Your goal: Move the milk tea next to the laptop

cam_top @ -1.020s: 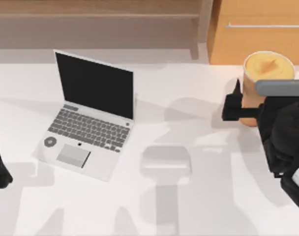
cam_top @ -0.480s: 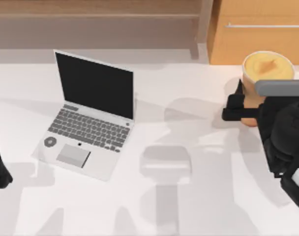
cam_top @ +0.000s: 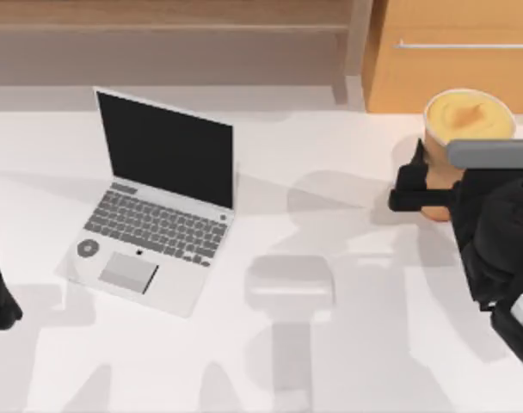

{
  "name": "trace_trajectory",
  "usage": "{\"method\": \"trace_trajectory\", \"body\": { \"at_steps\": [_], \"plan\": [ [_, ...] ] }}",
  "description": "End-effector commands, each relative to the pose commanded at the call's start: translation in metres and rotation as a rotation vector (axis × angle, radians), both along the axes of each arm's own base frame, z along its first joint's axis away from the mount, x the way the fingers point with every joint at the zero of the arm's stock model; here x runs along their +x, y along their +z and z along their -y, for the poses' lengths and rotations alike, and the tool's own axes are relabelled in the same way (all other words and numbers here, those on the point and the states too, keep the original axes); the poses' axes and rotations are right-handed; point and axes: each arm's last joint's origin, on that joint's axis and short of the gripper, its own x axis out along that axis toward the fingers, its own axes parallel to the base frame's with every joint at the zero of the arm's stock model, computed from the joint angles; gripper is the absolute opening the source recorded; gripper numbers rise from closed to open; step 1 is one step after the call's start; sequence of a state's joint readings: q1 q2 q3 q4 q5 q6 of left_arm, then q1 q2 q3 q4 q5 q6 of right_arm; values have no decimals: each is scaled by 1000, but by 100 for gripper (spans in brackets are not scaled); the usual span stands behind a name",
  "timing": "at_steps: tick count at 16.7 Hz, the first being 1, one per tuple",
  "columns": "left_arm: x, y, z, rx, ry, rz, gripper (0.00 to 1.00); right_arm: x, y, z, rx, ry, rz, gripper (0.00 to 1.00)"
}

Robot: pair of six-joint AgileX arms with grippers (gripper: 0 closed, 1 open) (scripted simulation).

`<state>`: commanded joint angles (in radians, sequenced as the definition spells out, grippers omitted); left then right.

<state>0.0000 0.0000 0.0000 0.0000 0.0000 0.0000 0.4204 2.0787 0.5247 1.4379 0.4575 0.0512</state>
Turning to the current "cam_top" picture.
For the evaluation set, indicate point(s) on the orange cup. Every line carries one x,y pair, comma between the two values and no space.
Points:
468,116

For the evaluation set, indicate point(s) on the pale grey rounded box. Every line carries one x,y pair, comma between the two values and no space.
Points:
489,153

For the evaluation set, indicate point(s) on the wooden cupboard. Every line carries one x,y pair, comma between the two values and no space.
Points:
451,77

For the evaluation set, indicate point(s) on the silver open laptop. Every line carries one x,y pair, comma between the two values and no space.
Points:
167,223

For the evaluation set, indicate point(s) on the wooden open shelf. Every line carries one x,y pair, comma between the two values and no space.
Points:
167,43

